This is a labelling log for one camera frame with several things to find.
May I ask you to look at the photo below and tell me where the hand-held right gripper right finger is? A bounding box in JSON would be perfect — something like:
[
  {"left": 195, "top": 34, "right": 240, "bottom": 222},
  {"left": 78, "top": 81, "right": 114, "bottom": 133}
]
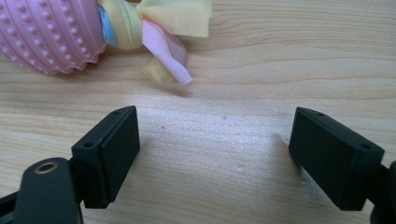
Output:
[{"left": 288, "top": 106, "right": 386, "bottom": 212}]

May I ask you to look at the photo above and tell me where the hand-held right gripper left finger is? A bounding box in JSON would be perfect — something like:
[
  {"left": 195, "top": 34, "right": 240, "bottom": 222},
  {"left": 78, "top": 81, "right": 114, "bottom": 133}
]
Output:
[{"left": 70, "top": 105, "right": 141, "bottom": 210}]

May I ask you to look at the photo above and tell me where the pink studded ball with cloth strips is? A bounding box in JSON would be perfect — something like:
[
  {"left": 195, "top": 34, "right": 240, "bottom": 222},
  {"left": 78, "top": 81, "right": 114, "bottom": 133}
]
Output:
[{"left": 0, "top": 0, "right": 215, "bottom": 87}]

